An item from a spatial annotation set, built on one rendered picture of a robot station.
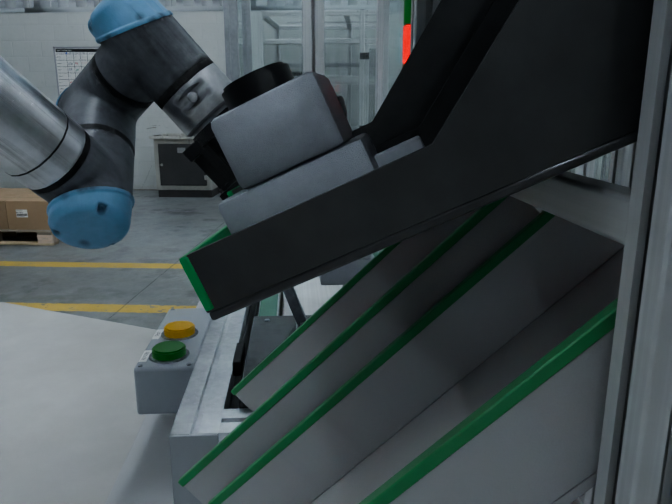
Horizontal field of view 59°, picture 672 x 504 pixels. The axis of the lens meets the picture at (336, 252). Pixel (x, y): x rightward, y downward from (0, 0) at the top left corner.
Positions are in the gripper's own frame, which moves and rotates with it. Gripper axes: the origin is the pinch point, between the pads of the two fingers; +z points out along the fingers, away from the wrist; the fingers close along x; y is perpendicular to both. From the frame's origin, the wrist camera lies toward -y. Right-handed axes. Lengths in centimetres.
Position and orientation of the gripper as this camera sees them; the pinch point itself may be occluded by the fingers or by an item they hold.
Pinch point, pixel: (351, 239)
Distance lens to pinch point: 69.4
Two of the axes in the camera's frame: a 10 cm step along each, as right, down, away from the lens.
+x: 0.7, 2.4, -9.7
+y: -7.5, 6.5, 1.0
